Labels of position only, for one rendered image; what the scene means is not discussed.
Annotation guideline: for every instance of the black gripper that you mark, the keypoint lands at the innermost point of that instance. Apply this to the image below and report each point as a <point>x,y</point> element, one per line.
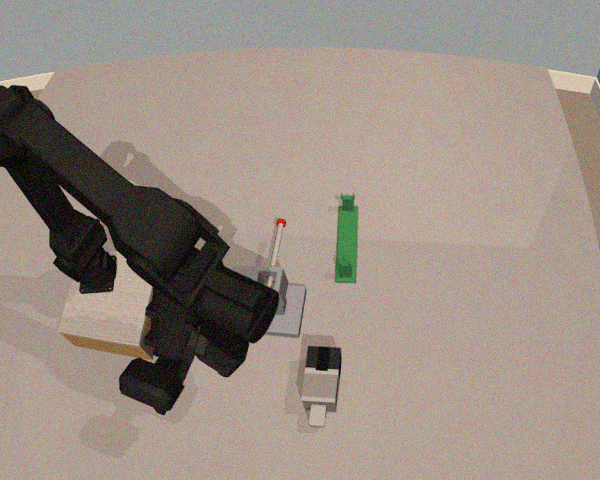
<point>159,384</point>

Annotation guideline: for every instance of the white pin with red cap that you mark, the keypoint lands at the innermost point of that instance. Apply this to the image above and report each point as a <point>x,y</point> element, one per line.
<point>281,223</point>

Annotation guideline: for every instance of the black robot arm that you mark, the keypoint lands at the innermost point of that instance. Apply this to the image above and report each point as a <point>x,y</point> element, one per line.
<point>153,231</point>

